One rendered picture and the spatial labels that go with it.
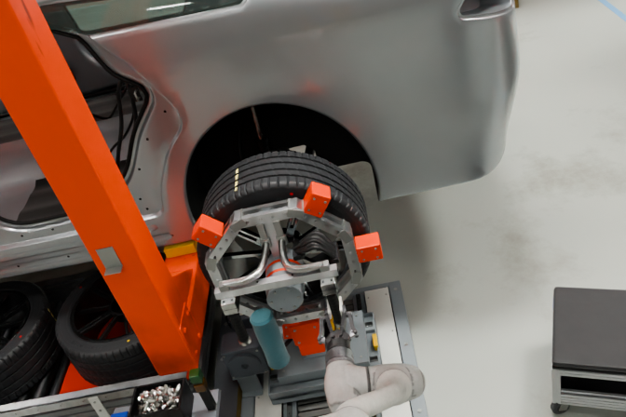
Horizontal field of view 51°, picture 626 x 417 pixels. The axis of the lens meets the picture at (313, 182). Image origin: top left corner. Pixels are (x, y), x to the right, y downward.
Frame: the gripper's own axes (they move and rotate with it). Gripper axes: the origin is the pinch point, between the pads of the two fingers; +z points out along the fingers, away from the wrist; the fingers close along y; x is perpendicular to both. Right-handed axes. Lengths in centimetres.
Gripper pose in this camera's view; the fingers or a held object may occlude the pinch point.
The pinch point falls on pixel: (334, 307)
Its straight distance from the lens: 223.6
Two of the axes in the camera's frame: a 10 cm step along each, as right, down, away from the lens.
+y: 9.7, -2.1, -1.0
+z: -0.3, -5.6, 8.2
